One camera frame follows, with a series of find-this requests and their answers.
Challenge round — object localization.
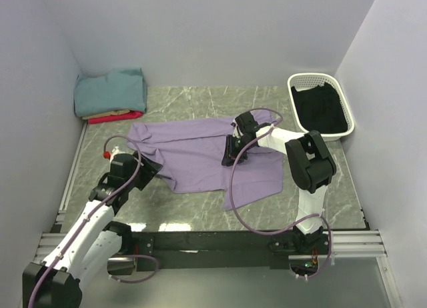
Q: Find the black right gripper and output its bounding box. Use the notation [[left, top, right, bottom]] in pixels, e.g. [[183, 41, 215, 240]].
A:
[[223, 136, 255, 169]]

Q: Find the purple t shirt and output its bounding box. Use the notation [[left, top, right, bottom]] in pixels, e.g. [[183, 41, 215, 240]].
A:
[[127, 117, 284, 210]]

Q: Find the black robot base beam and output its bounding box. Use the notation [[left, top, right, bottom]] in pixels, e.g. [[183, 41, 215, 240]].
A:
[[93, 230, 331, 277]]

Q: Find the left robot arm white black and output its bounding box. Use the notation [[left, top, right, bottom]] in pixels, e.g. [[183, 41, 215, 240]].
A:
[[22, 149, 162, 307]]

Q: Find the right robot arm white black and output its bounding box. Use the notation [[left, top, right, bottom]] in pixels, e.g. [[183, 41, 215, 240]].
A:
[[222, 111, 336, 254]]

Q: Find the folded pink t shirt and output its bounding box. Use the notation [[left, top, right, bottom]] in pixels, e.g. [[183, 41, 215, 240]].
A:
[[88, 111, 143, 125]]

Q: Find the folded tan t shirt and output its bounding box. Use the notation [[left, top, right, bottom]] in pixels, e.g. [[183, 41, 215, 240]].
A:
[[82, 109, 130, 120]]

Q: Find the black t shirt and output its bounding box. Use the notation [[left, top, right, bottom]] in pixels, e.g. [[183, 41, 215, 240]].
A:
[[291, 82, 348, 134]]

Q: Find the white plastic laundry basket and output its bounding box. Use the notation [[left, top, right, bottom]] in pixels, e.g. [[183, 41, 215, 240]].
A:
[[287, 73, 355, 141]]

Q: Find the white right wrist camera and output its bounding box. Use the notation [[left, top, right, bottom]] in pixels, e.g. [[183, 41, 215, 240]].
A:
[[231, 119, 242, 138]]

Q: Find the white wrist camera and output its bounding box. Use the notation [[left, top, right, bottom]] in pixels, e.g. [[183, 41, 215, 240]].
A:
[[231, 119, 242, 138], [103, 146, 124, 161]]

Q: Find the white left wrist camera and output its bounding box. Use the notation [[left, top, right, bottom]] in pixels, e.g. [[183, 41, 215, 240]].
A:
[[103, 146, 124, 161]]

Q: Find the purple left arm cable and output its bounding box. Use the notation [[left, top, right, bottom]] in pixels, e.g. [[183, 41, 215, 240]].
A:
[[26, 134, 159, 308]]

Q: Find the aluminium frame rail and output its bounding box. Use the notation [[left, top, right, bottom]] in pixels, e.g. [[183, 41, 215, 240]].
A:
[[19, 124, 401, 308]]

